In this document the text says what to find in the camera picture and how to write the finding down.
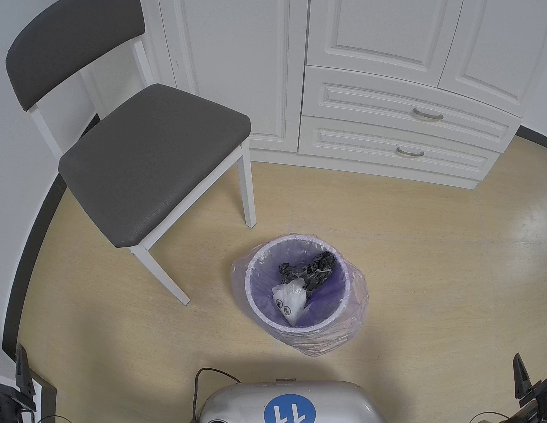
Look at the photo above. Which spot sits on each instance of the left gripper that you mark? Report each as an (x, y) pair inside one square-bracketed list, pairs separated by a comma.
[(9, 406)]

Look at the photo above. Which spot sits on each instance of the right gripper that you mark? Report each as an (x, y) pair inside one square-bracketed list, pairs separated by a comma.
[(542, 399)]

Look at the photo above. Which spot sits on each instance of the purple plastic bag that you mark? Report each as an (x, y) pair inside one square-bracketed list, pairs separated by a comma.
[(330, 298)]

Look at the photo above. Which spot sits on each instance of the black plastic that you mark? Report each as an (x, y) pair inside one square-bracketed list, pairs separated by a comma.
[(313, 271)]

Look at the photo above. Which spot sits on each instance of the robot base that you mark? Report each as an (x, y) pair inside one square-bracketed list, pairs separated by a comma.
[(238, 403)]

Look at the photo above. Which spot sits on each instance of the white trash bin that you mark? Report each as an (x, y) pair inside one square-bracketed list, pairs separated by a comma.
[(295, 238)]

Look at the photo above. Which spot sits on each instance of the grey and white chair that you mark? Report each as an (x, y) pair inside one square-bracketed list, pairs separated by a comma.
[(158, 148)]

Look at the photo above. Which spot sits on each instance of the white wardrobe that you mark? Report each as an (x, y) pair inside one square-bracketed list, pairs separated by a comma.
[(379, 24)]

